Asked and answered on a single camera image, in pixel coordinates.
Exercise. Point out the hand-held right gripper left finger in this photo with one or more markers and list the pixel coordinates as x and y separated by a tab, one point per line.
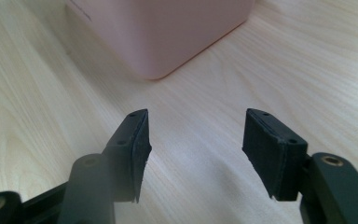
127	155

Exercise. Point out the pink plastic box with lid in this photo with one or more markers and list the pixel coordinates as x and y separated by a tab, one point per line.
161	34

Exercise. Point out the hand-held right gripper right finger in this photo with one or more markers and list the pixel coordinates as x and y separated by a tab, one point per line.
273	155

